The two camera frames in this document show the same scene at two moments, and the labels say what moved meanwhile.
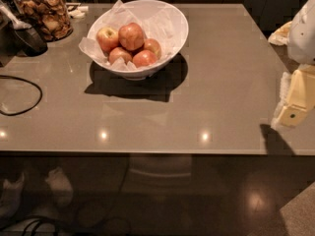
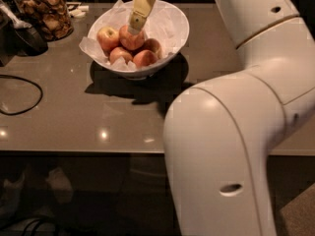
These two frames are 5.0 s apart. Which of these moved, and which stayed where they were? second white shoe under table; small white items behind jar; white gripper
Moved: white gripper
Stayed: small white items behind jar; second white shoe under table
